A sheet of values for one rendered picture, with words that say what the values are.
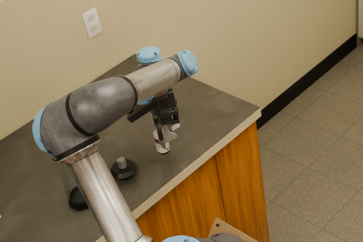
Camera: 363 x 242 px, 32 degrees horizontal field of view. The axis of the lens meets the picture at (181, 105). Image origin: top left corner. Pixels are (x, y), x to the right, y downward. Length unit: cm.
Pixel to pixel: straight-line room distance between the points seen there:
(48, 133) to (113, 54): 125
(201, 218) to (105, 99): 101
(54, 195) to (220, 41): 139
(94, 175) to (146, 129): 82
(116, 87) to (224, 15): 176
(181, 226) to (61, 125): 92
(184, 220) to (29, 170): 57
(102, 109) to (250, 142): 105
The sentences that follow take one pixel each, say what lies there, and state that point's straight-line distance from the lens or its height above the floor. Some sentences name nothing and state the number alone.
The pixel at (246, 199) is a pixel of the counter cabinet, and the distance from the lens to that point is 257.
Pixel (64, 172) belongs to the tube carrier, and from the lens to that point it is 200.
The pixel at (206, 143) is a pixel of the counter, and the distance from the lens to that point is 222.
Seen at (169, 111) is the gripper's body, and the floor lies 115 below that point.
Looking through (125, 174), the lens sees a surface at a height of 97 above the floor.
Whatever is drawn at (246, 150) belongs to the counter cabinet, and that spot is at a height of 77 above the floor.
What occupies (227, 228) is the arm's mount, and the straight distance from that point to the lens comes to 169.
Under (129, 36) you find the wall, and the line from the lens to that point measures 278.
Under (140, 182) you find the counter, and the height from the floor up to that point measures 94.
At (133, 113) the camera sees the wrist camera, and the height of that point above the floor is 116.
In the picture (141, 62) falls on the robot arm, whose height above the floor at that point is 135.
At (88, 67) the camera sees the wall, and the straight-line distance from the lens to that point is 268.
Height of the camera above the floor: 236
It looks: 36 degrees down
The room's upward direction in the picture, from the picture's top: 11 degrees counter-clockwise
